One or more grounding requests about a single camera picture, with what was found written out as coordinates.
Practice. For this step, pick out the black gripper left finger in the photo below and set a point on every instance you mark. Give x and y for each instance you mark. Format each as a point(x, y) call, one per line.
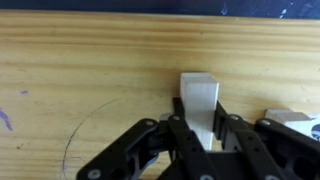
point(150, 150)

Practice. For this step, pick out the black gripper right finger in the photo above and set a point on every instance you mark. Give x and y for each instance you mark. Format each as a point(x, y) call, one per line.
point(283, 150)

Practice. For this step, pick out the light wooden block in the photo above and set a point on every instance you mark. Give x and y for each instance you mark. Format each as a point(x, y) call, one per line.
point(200, 100)
point(286, 116)

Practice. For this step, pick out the wooden table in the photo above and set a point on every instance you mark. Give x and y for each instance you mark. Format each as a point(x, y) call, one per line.
point(83, 66)

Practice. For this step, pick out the dark rug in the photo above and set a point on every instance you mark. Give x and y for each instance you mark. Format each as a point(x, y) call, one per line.
point(133, 5)

